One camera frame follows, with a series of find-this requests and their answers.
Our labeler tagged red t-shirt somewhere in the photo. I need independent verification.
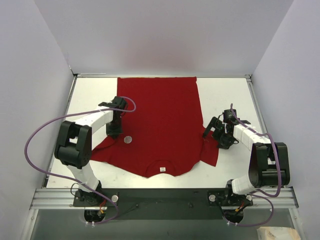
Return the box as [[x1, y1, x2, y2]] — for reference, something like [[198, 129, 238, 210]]
[[91, 77, 219, 178]]

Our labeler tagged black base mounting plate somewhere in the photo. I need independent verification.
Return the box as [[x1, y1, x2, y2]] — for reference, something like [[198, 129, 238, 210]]
[[73, 188, 253, 222]]

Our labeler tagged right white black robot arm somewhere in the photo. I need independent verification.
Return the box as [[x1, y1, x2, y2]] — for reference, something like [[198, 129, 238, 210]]
[[202, 107, 290, 198]]

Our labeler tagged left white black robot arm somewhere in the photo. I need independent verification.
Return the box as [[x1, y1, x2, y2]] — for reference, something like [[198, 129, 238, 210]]
[[54, 96, 128, 206]]

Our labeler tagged beige cardboard box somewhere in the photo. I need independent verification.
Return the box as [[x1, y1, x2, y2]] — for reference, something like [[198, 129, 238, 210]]
[[257, 226, 301, 240]]

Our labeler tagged aluminium frame rail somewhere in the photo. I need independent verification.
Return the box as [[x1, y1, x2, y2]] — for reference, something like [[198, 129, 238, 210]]
[[30, 188, 299, 210]]

